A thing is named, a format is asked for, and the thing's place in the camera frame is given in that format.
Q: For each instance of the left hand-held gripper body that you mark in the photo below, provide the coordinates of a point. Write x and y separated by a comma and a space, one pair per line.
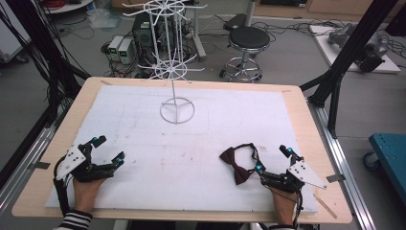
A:
72, 161

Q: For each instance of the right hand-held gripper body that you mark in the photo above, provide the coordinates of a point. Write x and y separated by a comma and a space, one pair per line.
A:
303, 174

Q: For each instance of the dark red bow tie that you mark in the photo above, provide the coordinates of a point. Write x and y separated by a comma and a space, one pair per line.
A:
234, 163

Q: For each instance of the person's left hand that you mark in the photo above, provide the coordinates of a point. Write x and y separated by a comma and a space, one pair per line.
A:
84, 193

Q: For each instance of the person's right hand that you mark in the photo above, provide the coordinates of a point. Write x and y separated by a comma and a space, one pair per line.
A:
285, 206

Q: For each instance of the grey tape strip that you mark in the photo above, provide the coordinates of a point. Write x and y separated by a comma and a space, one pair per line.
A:
335, 178
40, 165

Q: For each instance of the thin wooden stick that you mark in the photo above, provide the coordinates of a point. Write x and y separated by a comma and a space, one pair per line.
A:
325, 206

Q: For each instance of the dark right sleeve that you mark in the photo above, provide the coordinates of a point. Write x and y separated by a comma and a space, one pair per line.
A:
281, 227

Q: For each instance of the striped left sleeve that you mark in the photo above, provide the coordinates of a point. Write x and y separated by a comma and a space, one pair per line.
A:
75, 220

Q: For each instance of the white foam mat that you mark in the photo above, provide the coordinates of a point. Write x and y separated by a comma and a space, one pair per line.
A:
178, 172

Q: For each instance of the blue cart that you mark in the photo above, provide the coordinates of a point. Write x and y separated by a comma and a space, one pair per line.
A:
391, 159

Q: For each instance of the grey bench power supply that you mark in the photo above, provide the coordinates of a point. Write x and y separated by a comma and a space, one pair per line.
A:
125, 51
115, 47

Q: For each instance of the white floor board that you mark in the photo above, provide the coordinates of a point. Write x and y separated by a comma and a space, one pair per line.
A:
333, 52

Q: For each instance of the black computer tower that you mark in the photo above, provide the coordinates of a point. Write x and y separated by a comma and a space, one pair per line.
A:
142, 32

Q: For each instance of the black round stool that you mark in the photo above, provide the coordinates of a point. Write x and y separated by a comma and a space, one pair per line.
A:
249, 38

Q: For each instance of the clear plastic bag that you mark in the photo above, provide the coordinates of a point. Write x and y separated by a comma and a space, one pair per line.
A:
103, 17

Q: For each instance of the black machine part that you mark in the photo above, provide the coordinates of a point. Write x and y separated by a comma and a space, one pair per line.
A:
372, 56

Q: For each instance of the grey machine part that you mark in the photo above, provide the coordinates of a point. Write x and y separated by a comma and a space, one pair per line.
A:
341, 35

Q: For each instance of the white round table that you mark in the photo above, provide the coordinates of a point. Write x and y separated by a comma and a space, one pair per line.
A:
68, 5

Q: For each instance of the black flat case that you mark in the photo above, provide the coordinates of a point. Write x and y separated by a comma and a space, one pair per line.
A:
234, 21

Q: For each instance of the grey table leg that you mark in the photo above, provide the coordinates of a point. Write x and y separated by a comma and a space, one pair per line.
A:
198, 32

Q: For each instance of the aluminium rail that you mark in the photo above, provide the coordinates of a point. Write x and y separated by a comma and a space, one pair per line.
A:
22, 166
343, 166

